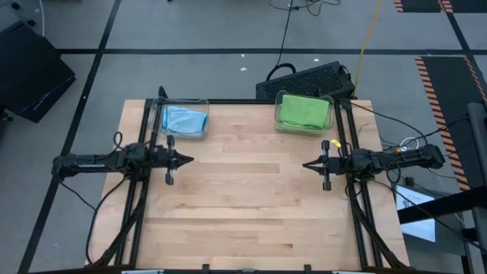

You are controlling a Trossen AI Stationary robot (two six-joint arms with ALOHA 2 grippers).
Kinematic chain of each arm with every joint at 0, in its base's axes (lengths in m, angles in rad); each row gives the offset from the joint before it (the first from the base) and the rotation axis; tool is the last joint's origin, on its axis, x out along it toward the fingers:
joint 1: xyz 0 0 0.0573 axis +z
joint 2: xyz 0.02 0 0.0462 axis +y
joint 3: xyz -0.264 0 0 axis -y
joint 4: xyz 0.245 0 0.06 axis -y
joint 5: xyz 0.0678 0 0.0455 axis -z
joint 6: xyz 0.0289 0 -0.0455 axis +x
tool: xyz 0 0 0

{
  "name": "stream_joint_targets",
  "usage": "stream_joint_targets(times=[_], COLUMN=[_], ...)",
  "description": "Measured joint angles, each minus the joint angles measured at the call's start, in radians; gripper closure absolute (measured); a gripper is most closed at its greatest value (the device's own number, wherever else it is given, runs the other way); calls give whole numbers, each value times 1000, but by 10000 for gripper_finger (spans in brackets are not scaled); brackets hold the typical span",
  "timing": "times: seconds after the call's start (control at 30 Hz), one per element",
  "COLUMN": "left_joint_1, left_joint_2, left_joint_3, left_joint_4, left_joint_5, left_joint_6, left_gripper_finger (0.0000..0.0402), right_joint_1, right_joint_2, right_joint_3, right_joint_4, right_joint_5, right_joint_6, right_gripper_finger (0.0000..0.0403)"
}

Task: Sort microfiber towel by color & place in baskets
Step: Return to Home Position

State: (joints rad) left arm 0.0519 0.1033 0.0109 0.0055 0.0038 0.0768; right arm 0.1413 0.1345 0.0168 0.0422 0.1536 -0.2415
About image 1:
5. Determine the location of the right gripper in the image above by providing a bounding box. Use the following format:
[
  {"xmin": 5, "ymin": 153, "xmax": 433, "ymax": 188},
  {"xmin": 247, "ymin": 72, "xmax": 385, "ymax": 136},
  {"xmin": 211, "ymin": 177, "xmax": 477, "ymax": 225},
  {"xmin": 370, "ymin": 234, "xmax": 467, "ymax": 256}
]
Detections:
[{"xmin": 301, "ymin": 139, "xmax": 350, "ymax": 192}]

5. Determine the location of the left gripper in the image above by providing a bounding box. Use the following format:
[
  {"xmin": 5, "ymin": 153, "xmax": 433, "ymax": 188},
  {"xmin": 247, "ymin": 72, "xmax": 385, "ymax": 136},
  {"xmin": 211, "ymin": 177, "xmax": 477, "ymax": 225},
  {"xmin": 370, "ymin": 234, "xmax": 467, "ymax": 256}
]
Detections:
[{"xmin": 154, "ymin": 134, "xmax": 196, "ymax": 186}]

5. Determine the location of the clear plastic basket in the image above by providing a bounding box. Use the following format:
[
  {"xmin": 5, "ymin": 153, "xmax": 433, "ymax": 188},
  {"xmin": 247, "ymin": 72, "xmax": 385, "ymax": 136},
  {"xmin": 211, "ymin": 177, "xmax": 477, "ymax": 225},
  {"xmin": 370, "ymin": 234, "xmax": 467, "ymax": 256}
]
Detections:
[
  {"xmin": 274, "ymin": 89, "xmax": 336, "ymax": 137},
  {"xmin": 148, "ymin": 96, "xmax": 211, "ymax": 140}
]

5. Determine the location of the black perforated computer case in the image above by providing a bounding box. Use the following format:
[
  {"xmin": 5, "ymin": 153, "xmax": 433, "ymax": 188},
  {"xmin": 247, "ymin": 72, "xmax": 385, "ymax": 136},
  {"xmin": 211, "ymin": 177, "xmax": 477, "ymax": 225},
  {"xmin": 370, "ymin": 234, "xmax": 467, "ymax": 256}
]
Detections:
[{"xmin": 255, "ymin": 60, "xmax": 356, "ymax": 100}]

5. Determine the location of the white lit monitor screen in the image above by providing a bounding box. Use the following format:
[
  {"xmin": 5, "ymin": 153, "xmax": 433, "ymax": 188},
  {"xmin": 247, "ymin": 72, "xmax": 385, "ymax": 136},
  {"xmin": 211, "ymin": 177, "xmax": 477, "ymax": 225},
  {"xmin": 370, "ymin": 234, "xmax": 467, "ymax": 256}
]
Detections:
[{"xmin": 394, "ymin": 183, "xmax": 438, "ymax": 244}]

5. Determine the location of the black equipment stand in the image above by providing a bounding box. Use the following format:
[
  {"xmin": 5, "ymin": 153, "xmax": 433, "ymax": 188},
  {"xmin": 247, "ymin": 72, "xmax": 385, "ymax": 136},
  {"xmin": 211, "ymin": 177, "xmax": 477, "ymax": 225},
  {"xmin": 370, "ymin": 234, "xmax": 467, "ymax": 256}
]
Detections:
[{"xmin": 397, "ymin": 101, "xmax": 487, "ymax": 274}]

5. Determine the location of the black orange-striped floor mat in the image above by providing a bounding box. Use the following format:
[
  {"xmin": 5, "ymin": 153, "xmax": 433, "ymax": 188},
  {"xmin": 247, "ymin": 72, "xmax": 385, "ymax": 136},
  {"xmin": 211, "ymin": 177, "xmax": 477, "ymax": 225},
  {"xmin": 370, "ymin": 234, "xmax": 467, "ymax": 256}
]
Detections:
[
  {"xmin": 413, "ymin": 55, "xmax": 487, "ymax": 192},
  {"xmin": 393, "ymin": 0, "xmax": 487, "ymax": 14}
]

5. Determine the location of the large black flat case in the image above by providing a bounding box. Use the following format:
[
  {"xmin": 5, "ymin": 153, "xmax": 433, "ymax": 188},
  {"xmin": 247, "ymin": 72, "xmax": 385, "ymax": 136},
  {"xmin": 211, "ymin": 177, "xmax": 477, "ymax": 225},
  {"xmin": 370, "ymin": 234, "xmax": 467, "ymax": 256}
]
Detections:
[{"xmin": 0, "ymin": 18, "xmax": 77, "ymax": 123}]

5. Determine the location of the black aluminium table frame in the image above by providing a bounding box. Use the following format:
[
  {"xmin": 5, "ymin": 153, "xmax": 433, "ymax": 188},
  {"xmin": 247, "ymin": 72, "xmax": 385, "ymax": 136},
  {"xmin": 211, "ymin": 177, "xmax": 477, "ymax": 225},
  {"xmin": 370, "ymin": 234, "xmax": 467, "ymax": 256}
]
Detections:
[{"xmin": 85, "ymin": 86, "xmax": 410, "ymax": 274}]

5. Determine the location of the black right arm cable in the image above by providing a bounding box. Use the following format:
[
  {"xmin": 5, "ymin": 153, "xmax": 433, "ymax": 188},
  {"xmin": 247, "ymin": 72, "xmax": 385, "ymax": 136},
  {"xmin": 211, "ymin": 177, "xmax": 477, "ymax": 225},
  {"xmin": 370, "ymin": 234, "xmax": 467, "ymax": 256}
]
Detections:
[{"xmin": 352, "ymin": 101, "xmax": 430, "ymax": 148}]

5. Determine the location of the white coiled cable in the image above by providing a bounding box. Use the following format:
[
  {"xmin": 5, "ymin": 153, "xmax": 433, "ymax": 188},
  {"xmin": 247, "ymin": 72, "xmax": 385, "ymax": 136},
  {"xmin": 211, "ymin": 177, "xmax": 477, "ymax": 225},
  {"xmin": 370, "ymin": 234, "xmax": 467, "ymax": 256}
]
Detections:
[{"xmin": 399, "ymin": 136, "xmax": 420, "ymax": 151}]

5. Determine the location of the black left base cable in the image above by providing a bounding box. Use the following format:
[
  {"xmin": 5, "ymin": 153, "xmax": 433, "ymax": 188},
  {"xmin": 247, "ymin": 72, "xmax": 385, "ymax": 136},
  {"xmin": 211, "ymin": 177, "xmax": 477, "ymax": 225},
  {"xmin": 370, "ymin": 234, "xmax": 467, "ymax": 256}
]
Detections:
[{"xmin": 59, "ymin": 178, "xmax": 129, "ymax": 266}]

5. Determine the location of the yellow cable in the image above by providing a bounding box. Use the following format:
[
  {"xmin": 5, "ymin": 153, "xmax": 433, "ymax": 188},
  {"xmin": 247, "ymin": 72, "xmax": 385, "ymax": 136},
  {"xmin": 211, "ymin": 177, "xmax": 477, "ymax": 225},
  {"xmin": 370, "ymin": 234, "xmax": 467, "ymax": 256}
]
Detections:
[{"xmin": 352, "ymin": 0, "xmax": 384, "ymax": 98}]

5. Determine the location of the black floor cable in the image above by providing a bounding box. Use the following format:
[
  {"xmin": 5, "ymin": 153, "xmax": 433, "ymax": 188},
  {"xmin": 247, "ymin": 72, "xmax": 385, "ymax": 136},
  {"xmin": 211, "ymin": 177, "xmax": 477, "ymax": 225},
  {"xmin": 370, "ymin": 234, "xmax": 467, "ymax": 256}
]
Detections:
[{"xmin": 265, "ymin": 0, "xmax": 342, "ymax": 81}]

